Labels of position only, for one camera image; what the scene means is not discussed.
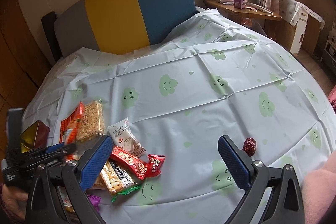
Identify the small red candy packet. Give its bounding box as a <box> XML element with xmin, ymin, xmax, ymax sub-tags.
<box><xmin>145</xmin><ymin>154</ymin><xmax>165</xmax><ymax>178</ymax></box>

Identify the red wrapped snack bar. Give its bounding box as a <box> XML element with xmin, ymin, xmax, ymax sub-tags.
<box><xmin>109</xmin><ymin>146</ymin><xmax>147</xmax><ymax>180</ymax></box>

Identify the cracker pack black label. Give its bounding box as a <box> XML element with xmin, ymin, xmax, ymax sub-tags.
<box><xmin>91</xmin><ymin>160</ymin><xmax>141</xmax><ymax>202</ymax></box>

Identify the white cardboard box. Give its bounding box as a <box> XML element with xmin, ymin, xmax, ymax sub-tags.
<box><xmin>276</xmin><ymin>0</ymin><xmax>325</xmax><ymax>55</ymax></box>

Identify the white milk snack packet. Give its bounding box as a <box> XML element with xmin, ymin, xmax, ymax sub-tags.
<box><xmin>107</xmin><ymin>118</ymin><xmax>146</xmax><ymax>158</ymax></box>

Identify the red dried jujube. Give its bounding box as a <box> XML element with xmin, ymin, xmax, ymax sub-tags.
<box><xmin>243</xmin><ymin>138</ymin><xmax>257</xmax><ymax>157</ymax></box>

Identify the red gold gift box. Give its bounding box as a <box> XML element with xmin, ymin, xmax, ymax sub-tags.
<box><xmin>21</xmin><ymin>120</ymin><xmax>50</xmax><ymax>153</ymax></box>

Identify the grey yellow blue headboard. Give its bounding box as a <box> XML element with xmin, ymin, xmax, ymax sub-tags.
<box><xmin>54</xmin><ymin>0</ymin><xmax>197</xmax><ymax>57</ymax></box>

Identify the puffed rice cake pack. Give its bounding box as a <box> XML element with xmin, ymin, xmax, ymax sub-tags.
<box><xmin>76</xmin><ymin>100</ymin><xmax>105</xmax><ymax>141</ymax></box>

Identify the orange red snack bag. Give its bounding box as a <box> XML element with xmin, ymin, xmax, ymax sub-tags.
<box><xmin>59</xmin><ymin>102</ymin><xmax>84</xmax><ymax>144</ymax></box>

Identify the left hand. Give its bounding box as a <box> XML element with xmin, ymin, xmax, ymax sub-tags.
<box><xmin>2</xmin><ymin>185</ymin><xmax>28</xmax><ymax>220</ymax></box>

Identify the purple candy wrapper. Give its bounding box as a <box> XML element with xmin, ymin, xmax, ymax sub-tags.
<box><xmin>87</xmin><ymin>194</ymin><xmax>101</xmax><ymax>212</ymax></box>

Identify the pink sleeve forearm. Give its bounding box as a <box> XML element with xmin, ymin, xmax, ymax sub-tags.
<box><xmin>302</xmin><ymin>151</ymin><xmax>335</xmax><ymax>223</ymax></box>

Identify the wooden side table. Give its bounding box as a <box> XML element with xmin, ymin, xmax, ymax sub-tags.
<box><xmin>203</xmin><ymin>0</ymin><xmax>282</xmax><ymax>41</ymax></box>

